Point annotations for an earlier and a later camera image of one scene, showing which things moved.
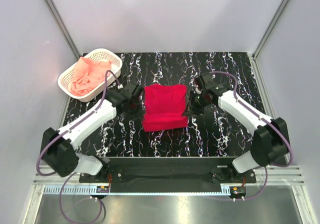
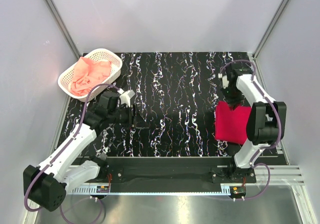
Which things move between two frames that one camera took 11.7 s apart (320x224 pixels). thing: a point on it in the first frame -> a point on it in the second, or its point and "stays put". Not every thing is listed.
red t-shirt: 165,105 -> 231,126
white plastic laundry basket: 85,80 stays put
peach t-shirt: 88,75 stays put
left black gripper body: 136,111 -> 126,118
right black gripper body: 197,103 -> 232,96
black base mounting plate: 168,174 stays put
